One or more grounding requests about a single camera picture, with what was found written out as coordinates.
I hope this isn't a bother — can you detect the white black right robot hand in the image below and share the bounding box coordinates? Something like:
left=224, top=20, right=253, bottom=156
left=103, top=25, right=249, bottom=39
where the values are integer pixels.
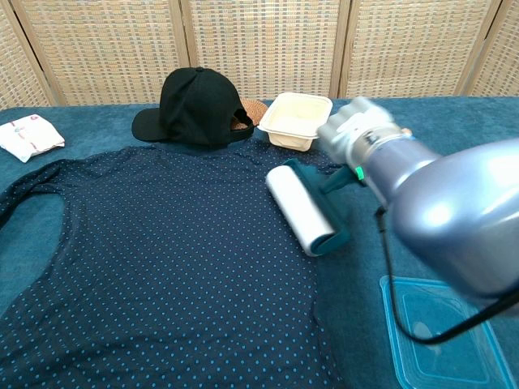
left=315, top=96, right=413, bottom=182

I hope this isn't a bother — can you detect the blue white lint roller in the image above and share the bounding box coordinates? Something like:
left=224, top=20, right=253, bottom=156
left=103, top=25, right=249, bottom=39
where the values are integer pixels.
left=265, top=157, right=360, bottom=258

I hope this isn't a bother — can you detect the cream rectangular tray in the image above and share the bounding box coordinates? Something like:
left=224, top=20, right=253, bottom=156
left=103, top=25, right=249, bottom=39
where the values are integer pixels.
left=257, top=92, right=334, bottom=152

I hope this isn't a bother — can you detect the clear blue plastic container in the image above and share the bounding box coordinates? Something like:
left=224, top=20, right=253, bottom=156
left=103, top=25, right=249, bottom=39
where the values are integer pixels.
left=380, top=275, right=515, bottom=389

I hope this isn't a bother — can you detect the brown woven round coaster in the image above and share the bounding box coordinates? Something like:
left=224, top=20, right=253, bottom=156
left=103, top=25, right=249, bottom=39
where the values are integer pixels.
left=229, top=99, right=269, bottom=133

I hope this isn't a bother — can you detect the woven bamboo screen panel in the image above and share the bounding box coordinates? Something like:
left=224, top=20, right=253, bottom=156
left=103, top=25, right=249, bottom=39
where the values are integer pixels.
left=456, top=0, right=519, bottom=97
left=0, top=0, right=56, bottom=110
left=11, top=0, right=190, bottom=107
left=339, top=0, right=504, bottom=99
left=180, top=0, right=350, bottom=101

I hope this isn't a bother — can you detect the blue fuzzy table cover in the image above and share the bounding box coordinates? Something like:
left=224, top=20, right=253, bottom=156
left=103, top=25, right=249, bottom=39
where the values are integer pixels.
left=0, top=95, right=519, bottom=389

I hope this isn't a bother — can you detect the black baseball cap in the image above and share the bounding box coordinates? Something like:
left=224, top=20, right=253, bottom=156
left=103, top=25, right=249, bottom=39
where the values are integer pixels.
left=131, top=66, right=253, bottom=149

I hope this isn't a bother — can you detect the navy polka dot shirt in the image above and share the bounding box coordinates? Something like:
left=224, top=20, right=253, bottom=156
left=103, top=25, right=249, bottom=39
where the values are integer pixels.
left=0, top=143, right=345, bottom=389

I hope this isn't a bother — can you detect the white wet wipes packet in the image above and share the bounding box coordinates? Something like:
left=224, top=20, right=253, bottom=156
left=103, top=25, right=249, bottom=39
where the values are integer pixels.
left=0, top=113, right=66, bottom=163

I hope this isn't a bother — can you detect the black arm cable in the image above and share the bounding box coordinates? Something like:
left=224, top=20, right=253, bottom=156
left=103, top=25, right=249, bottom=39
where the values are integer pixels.
left=375, top=205, right=519, bottom=345

